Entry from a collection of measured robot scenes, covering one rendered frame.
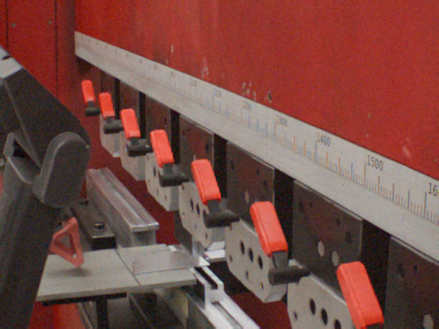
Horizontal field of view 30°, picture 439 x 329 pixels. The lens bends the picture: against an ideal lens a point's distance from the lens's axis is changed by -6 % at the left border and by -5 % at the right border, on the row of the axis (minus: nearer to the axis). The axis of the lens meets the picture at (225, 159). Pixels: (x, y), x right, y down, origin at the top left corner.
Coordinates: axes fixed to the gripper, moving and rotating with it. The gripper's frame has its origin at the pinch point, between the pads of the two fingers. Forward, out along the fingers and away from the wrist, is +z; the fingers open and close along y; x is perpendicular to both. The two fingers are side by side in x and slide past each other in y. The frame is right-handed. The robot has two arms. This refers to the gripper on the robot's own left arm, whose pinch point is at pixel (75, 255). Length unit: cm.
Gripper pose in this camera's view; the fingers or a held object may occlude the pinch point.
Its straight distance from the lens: 134.7
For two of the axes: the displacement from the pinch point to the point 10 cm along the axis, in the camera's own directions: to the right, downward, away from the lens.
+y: -3.4, -2.0, 9.2
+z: 4.6, 8.2, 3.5
